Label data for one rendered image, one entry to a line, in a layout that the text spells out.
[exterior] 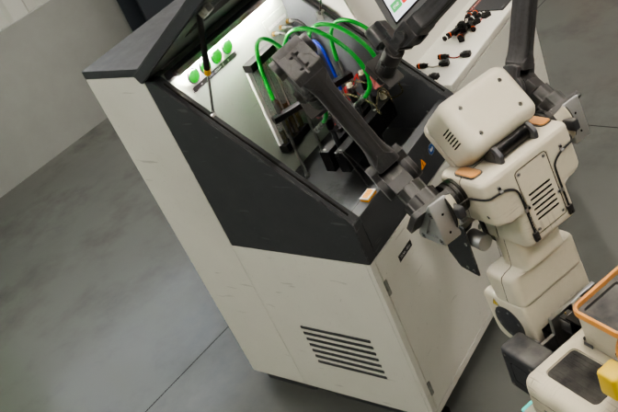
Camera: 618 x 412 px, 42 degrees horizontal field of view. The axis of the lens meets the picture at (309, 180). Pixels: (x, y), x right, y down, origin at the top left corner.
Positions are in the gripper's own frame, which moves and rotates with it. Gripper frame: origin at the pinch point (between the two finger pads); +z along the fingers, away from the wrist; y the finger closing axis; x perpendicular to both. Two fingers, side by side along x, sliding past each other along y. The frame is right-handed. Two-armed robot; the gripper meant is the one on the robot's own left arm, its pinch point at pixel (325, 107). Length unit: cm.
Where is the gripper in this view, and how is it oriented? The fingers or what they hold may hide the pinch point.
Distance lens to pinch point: 242.4
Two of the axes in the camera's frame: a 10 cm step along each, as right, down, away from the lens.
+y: -8.0, 6.0, 0.8
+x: 5.7, 7.9, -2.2
